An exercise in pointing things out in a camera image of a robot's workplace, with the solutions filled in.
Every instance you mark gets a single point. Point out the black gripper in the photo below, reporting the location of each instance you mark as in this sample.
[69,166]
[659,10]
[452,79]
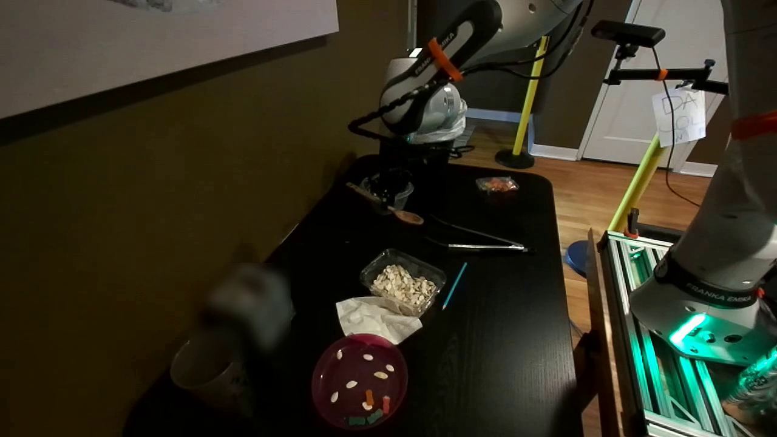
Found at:
[413,163]

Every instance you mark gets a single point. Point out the wooden spoon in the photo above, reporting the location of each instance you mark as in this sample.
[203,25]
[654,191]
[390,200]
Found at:
[404,218]

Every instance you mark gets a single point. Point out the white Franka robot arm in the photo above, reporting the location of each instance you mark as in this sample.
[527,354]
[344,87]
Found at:
[728,220]

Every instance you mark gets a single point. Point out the clear rectangular container with popcorn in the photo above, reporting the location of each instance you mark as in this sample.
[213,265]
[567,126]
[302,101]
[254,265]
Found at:
[404,285]

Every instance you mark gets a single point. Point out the small snack packet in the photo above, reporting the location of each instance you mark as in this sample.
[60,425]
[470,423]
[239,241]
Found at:
[495,185]

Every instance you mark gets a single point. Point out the long metal tongs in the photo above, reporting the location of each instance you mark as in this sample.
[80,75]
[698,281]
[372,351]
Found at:
[487,247]

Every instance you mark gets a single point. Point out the yellow pole on black base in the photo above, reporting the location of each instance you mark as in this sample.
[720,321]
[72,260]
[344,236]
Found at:
[527,106]

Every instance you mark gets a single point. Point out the thin blue straw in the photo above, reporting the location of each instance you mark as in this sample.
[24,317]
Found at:
[455,285]

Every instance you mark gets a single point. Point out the white paper napkin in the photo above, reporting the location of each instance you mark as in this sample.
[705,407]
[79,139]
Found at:
[372,317]

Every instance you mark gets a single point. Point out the blue round disc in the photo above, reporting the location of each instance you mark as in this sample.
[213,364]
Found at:
[579,259]

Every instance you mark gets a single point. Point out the patterned tissue box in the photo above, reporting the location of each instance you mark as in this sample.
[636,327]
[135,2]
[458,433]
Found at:
[250,306]

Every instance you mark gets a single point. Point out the red bowl with candies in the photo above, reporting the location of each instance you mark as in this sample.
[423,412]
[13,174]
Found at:
[361,379]

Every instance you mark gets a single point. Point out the yellow-green slanted bar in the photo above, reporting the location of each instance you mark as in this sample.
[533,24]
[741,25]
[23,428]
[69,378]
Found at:
[636,184]

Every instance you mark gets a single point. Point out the wooden base board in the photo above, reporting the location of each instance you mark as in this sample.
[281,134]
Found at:
[606,340]

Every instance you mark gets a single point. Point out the grey paper cup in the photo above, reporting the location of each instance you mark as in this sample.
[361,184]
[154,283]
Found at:
[208,366]

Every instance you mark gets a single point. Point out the black camera on stand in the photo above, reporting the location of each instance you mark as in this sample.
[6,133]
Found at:
[628,33]

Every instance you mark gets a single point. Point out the aluminium profile base frame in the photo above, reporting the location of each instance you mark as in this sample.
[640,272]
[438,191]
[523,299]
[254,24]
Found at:
[652,360]

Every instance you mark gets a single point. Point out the white wall board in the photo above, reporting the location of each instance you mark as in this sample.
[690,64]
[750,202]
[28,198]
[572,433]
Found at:
[123,50]

